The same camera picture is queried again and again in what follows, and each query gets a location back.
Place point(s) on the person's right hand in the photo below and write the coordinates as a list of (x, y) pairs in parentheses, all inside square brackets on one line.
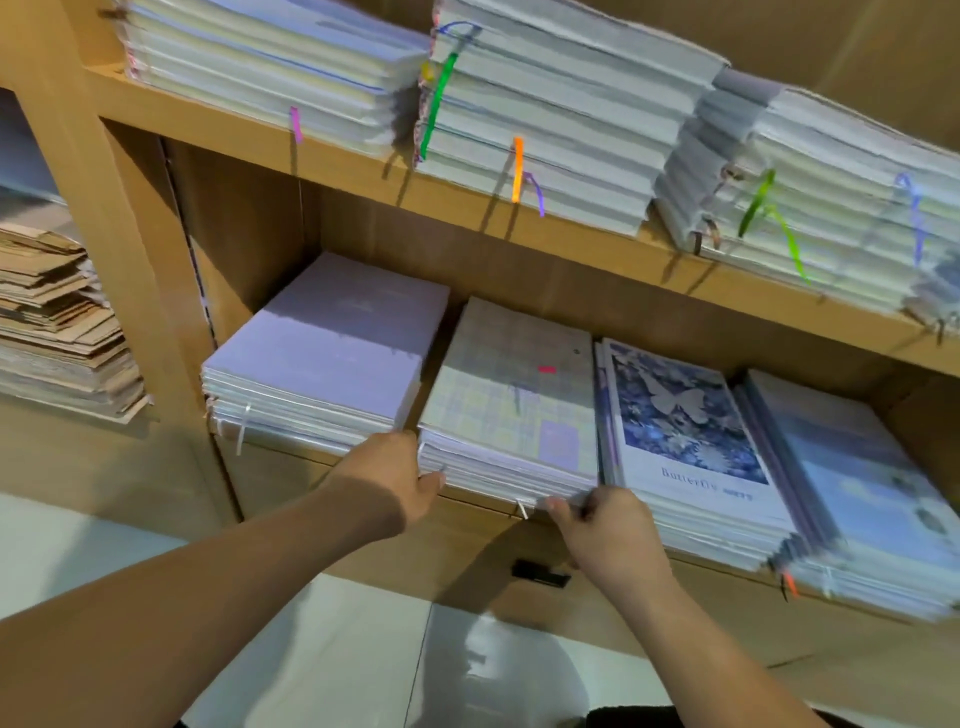
[(615, 540)]

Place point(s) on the person's left hand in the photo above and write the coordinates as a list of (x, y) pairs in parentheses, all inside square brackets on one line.
[(387, 477)]

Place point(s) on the blue butterfly cover notebook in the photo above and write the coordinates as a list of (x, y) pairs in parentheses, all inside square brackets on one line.
[(690, 450)]

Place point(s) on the large plain lilac notebook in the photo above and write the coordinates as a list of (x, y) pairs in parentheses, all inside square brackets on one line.
[(330, 345)]

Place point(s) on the pastel grid pattern notebook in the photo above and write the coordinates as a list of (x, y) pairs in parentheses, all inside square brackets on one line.
[(510, 398)]

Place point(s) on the sky cloud cover notebook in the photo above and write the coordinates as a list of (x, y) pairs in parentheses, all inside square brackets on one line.
[(855, 488)]

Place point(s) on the wooden shelf unit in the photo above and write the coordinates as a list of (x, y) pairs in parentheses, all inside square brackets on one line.
[(225, 255)]

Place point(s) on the stack of sky photo notebooks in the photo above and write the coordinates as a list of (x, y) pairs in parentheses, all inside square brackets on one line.
[(818, 195)]

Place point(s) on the stack of sage cover notebooks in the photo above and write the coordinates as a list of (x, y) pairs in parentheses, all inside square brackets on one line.
[(555, 105)]

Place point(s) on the lilac cover notebook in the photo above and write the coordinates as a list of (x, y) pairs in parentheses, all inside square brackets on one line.
[(278, 60)]

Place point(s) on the person's left forearm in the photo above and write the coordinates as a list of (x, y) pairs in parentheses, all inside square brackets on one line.
[(165, 630)]

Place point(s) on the person's right forearm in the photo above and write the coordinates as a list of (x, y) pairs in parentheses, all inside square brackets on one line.
[(705, 668)]

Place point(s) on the person's black clothing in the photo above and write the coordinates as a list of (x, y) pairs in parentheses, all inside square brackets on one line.
[(720, 719)]

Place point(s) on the small black shelf clip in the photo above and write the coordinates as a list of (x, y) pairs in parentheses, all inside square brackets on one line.
[(540, 572)]

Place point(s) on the stack of flat wrapped packets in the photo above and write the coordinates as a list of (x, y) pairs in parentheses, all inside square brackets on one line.
[(60, 315)]

